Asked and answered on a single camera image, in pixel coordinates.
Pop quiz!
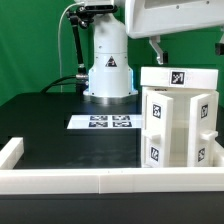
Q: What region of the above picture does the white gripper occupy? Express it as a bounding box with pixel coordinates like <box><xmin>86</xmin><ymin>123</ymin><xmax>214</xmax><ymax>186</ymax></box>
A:
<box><xmin>125</xmin><ymin>0</ymin><xmax>224</xmax><ymax>65</ymax></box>

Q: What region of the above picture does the white cabinet top block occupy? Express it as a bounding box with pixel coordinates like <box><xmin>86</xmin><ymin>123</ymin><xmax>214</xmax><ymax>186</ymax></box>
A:
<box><xmin>140</xmin><ymin>67</ymin><xmax>218</xmax><ymax>90</ymax></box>

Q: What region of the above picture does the white cabinet body box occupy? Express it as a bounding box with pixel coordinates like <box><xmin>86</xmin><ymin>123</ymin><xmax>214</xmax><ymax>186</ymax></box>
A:
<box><xmin>142</xmin><ymin>87</ymin><xmax>215</xmax><ymax>167</ymax></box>

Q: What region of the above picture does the white door panel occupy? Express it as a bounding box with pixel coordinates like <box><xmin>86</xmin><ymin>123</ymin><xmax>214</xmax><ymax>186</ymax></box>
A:
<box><xmin>187</xmin><ymin>91</ymin><xmax>219</xmax><ymax>167</ymax></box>
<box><xmin>141</xmin><ymin>90</ymin><xmax>173</xmax><ymax>168</ymax></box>

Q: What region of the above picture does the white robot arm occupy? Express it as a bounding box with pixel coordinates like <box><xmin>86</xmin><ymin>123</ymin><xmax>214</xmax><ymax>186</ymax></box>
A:
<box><xmin>83</xmin><ymin>0</ymin><xmax>224</xmax><ymax>103</ymax></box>

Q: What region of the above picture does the white U-shaped fence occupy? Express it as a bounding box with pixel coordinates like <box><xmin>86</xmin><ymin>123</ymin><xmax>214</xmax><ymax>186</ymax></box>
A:
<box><xmin>0</xmin><ymin>137</ymin><xmax>224</xmax><ymax>195</ymax></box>

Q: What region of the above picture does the white cable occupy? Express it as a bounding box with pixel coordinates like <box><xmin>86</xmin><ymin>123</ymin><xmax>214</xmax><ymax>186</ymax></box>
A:
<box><xmin>57</xmin><ymin>1</ymin><xmax>84</xmax><ymax>94</ymax></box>

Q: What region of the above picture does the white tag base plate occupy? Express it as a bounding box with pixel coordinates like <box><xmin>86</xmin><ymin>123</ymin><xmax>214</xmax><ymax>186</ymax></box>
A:
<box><xmin>67</xmin><ymin>114</ymin><xmax>142</xmax><ymax>130</ymax></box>

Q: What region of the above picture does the black cable bundle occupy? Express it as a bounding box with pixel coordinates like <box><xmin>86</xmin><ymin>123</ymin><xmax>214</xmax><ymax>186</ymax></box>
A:
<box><xmin>40</xmin><ymin>75</ymin><xmax>90</xmax><ymax>94</ymax></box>

